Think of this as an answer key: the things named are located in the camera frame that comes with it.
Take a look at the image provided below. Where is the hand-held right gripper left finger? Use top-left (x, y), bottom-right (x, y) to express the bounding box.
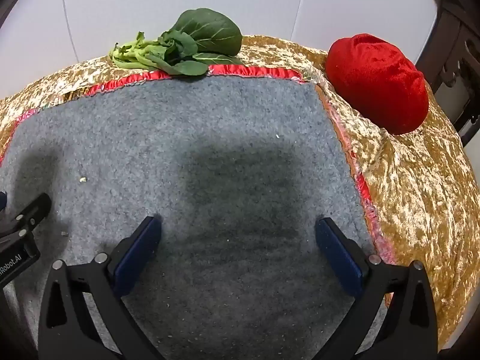
top-left (37, 215), bottom-right (163, 360)

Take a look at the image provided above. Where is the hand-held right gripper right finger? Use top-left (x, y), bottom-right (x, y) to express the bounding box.
top-left (315, 217), bottom-right (439, 360)

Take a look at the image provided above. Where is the gold velvet cloth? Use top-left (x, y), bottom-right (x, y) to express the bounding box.
top-left (0, 35), bottom-right (480, 349)

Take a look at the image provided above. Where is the grey felt mat red trim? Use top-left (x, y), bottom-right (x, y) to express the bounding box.
top-left (0, 64), bottom-right (398, 360)

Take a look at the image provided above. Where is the red velvet cushion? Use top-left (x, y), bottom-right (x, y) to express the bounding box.
top-left (325, 34), bottom-right (429, 136)

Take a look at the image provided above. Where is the green leafy bok choy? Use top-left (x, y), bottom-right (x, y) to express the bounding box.
top-left (109, 7), bottom-right (244, 76)

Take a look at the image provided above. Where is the dark metal frame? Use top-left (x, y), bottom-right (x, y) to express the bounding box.
top-left (429, 0), bottom-right (480, 147)

